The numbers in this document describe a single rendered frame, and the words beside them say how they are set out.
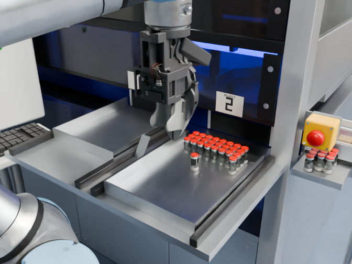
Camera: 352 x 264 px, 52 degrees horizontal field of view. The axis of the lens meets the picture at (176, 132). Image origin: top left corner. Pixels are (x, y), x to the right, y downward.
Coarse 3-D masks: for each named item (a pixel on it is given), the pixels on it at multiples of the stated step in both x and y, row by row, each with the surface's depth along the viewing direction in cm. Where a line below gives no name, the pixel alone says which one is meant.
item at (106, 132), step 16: (96, 112) 126; (112, 112) 132; (128, 112) 132; (144, 112) 132; (64, 128) 116; (80, 128) 120; (96, 128) 120; (112, 128) 120; (128, 128) 120; (144, 128) 120; (160, 128) 115; (80, 144) 106; (96, 144) 110; (112, 144) 110; (128, 144) 103
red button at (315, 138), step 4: (312, 132) 88; (316, 132) 87; (320, 132) 88; (308, 136) 88; (312, 136) 87; (316, 136) 87; (320, 136) 87; (308, 140) 89; (312, 140) 88; (316, 140) 87; (320, 140) 87; (312, 144) 88; (316, 144) 88; (320, 144) 87
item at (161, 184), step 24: (168, 144) 105; (144, 168) 98; (168, 168) 98; (216, 168) 98; (240, 168) 98; (120, 192) 84; (144, 192) 88; (168, 192) 88; (192, 192) 88; (216, 192) 88; (168, 216) 77; (192, 216) 80
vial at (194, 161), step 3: (192, 159) 95; (195, 159) 95; (198, 159) 95; (192, 162) 95; (195, 162) 95; (198, 162) 95; (192, 165) 95; (195, 165) 95; (198, 165) 96; (192, 168) 96; (195, 168) 96; (198, 168) 96
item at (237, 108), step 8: (216, 96) 104; (224, 96) 102; (232, 96) 101; (240, 96) 99; (216, 104) 105; (224, 104) 103; (240, 104) 100; (224, 112) 104; (232, 112) 102; (240, 112) 101
